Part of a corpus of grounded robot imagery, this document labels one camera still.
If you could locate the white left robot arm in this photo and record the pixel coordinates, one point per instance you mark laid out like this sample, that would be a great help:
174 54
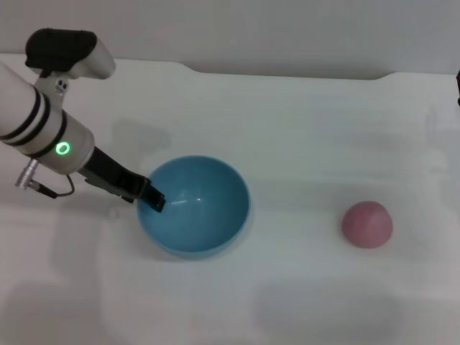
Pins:
39 122

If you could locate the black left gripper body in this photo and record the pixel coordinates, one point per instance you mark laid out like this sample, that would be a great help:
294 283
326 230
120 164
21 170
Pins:
111 176

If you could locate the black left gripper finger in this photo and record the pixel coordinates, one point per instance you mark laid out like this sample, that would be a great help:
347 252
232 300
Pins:
127 198
152 197

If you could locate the black and white left wrist camera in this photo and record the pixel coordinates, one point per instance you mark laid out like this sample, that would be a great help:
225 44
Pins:
64 50

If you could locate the blue bowl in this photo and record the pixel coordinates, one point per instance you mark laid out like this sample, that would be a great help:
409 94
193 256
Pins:
201 215

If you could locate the pink peach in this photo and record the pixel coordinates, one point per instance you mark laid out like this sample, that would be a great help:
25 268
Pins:
366 230

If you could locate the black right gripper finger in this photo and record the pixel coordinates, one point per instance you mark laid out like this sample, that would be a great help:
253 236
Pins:
458 88

